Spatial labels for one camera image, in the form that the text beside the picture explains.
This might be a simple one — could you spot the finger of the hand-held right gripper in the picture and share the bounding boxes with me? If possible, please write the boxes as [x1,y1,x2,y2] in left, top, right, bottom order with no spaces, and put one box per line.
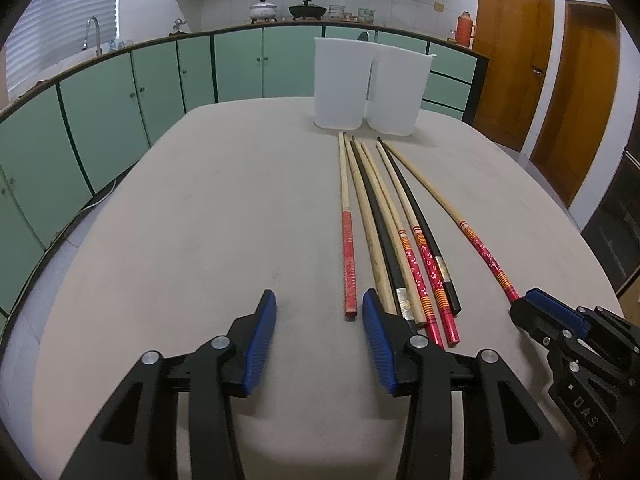
[509,287,593,348]

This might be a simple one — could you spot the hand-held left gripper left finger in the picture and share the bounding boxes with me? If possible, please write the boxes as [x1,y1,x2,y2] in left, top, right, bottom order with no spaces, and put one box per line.
[59,289,278,480]

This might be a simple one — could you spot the white plastic container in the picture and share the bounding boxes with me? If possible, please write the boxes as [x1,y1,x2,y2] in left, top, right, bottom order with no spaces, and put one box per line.
[366,44,433,137]
[313,36,375,130]

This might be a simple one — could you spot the green kitchen base cabinets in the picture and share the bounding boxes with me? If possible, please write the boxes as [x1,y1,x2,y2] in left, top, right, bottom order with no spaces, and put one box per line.
[0,21,490,321]

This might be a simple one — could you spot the dark glass cabinet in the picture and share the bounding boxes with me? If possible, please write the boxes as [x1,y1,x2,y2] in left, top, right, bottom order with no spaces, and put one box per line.
[582,147,640,296]

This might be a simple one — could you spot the red-handled wooden chopstick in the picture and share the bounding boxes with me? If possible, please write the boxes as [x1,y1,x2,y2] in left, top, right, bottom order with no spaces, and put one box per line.
[338,131,360,319]

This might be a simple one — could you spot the white cooking pot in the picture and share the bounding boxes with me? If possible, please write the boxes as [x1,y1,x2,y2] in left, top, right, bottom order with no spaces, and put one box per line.
[249,0,279,23]

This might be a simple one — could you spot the red thermos flask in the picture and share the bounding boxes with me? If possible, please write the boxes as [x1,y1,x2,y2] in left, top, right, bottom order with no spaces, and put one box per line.
[456,11,474,50]

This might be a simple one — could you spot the black cooking pot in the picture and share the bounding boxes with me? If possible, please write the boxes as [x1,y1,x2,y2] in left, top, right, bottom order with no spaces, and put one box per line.
[288,0,327,21]

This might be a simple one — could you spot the wooden door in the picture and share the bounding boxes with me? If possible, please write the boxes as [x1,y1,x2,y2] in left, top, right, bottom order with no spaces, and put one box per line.
[470,0,556,153]
[530,0,621,208]

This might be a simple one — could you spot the black chopstick with silver band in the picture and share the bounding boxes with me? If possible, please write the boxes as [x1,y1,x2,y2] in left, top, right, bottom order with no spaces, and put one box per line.
[349,140,418,332]
[376,136,462,314]

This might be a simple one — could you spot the metal kitchen faucet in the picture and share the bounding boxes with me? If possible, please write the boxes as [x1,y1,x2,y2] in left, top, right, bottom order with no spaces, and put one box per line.
[82,16,103,56]

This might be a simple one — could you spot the window blinds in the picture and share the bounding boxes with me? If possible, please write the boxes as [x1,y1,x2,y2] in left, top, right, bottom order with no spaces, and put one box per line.
[5,0,121,91]

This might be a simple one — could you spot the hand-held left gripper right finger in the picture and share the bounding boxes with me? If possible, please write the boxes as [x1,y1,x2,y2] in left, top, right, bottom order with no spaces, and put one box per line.
[362,288,583,480]

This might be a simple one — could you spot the plain wooden chopstick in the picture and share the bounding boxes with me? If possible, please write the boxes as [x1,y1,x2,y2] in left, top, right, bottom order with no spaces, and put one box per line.
[351,135,428,325]
[343,132,398,316]

